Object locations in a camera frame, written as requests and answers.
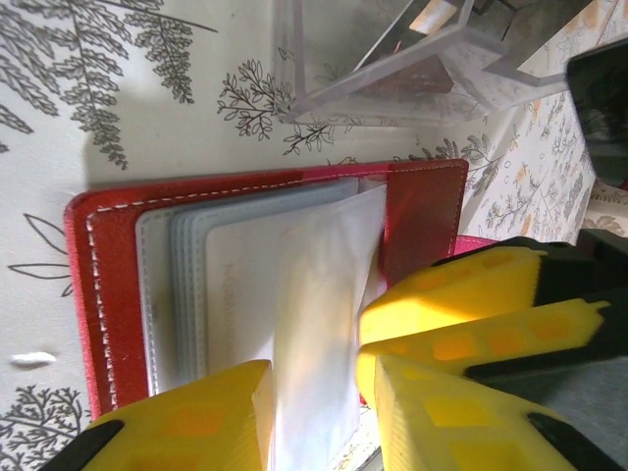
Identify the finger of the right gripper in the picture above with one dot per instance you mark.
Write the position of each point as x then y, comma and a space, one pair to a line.
466, 289
490, 343

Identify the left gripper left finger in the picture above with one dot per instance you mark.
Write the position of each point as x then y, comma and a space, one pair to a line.
186, 432

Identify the red leather card holder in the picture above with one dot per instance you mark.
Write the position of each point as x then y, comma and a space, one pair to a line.
422, 216

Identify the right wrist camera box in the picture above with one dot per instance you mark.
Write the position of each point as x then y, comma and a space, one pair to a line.
603, 113

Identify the clear acrylic card stand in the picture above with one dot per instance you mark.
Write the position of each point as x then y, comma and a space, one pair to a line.
441, 105

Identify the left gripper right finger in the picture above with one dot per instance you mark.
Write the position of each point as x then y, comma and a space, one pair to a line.
441, 432

